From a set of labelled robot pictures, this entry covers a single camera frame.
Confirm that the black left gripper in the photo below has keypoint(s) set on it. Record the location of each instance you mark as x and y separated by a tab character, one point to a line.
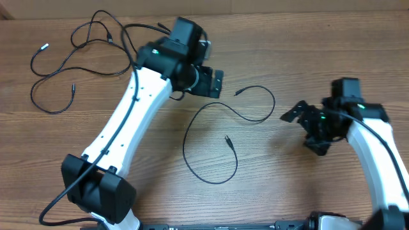
202	86

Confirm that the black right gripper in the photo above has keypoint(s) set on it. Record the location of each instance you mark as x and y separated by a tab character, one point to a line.
319	145

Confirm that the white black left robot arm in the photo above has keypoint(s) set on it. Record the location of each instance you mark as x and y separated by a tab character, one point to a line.
95	181

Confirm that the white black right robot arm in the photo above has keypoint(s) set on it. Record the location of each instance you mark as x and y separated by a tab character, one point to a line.
366	127

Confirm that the brown cardboard back board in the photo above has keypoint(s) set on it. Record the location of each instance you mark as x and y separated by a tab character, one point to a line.
69	9

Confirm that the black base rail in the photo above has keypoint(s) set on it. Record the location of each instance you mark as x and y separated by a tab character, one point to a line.
278	225

